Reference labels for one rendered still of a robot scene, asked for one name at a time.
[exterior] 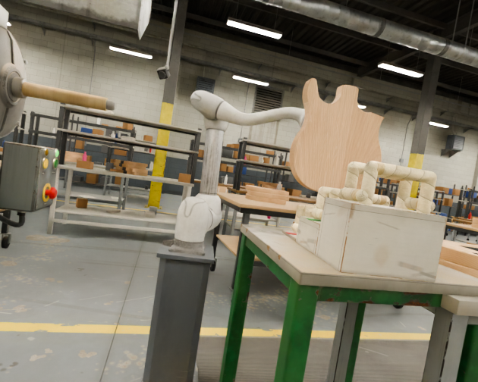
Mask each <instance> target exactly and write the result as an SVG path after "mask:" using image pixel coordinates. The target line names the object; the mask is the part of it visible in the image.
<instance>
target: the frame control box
mask: <svg viewBox="0 0 478 382"><path fill-rule="evenodd" d="M45 148H48V147H42V146H33V145H28V144H22V143H16V142H4V145H3V152H2V165H1V172H0V209H4V210H12V211H17V215H19V222H15V221H12V220H10V219H8V218H6V217H4V216H2V215H1V214H0V221H1V222H3V223H5V224H7V225H10V226H12V227H21V226H23V225H24V223H25V214H26V213H27V212H34V211H37V210H40V209H42V208H45V207H48V206H50V205H52V203H53V199H50V198H49V196H46V194H45V193H46V190H47V189H51V188H52V187H55V178H56V172H57V168H55V160H56V159H57V160H58V157H57V158H56V157H55V150H56V149H53V148H48V150H49V154H48V156H47V157H45V156H44V149H45ZM45 159H48V167H47V168H44V166H43V165H44V161H45Z"/></svg>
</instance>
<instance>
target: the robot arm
mask: <svg viewBox="0 0 478 382"><path fill-rule="evenodd" d="M190 102H191V104H192V106H193V107H194V108H195V109H196V110H198V111H199V112H200V113H201V114H202V115H203V117H204V124H205V128H206V141H205V149H204V156H203V169H202V177H201V184H200V193H198V194H197V195H196V196H195V197H192V196H191V197H187V198H186V199H184V201H183V202H182V203H181V205H180V207H179V209H178V215H177V219H176V225H175V238H174V239H173V240H163V241H164V242H163V245H164V246H169V247H170V248H169V249H168V251H169V252H179V253H186V254H192V255H201V256H204V255H205V252H204V249H205V247H206V246H205V245H203V242H204V237H205V234H206V232H207V231H209V230H211V229H213V228H215V227H216V226H218V225H219V223H220V221H221V219H222V210H221V199H220V198H219V196H217V189H218V182H219V169H220V162H221V155H222V141H223V134H224V132H225V131H226V130H227V127H228V123H232V124H237V125H240V126H254V125H258V124H264V123H268V122H271V121H277V120H281V119H285V118H291V119H294V120H296V121H297V122H298V123H299V125H300V127H302V125H303V121H304V116H305V110H304V109H301V108H294V107H286V108H277V109H272V110H268V111H261V112H257V113H252V114H245V113H242V112H240V111H238V110H237V109H236V108H234V107H232V106H231V105H229V104H228V103H227V102H226V101H224V100H223V99H221V98H219V97H218V96H216V95H213V94H212V93H209V92H206V91H201V90H199V91H196V92H194V93H193V94H192V96H191V97H190Z"/></svg>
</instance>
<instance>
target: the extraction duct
mask: <svg viewBox="0 0 478 382"><path fill-rule="evenodd" d="M257 1H259V2H262V3H265V4H270V5H274V6H276V7H280V8H284V9H287V7H288V5H289V2H290V0H257ZM288 10H289V11H293V12H297V13H299V14H303V15H306V16H308V17H312V18H315V19H318V20H322V21H325V22H328V23H332V24H335V25H338V26H340V27H345V28H348V29H350V30H355V31H357V32H361V33H365V34H367V35H371V36H374V37H378V38H380V39H384V40H387V41H390V42H395V43H397V44H400V45H404V46H407V47H410V48H413V49H417V50H420V51H423V52H427V53H430V54H433V55H436V56H440V57H443V58H447V59H450V60H452V61H454V60H456V59H458V58H459V57H460V56H461V55H462V54H463V52H464V46H465V45H464V44H461V43H459V42H455V41H451V40H450V39H446V38H442V37H440V36H436V35H433V34H431V33H427V32H423V31H421V30H417V29H414V28H412V27H408V26H405V25H403V24H400V23H395V22H393V21H390V20H386V19H385V18H383V17H377V16H375V15H372V14H368V13H365V12H362V11H358V10H356V9H353V8H349V7H347V6H344V5H340V4H338V3H334V2H331V1H328V0H292V1H291V5H290V8H289V9H288ZM456 61H457V62H460V63H462V64H467V65H470V66H473V67H477V68H478V49H475V48H474V47H470V46H468V45H466V49H465V52H464V54H463V55H462V57H461V58H459V59H458V60H456Z"/></svg>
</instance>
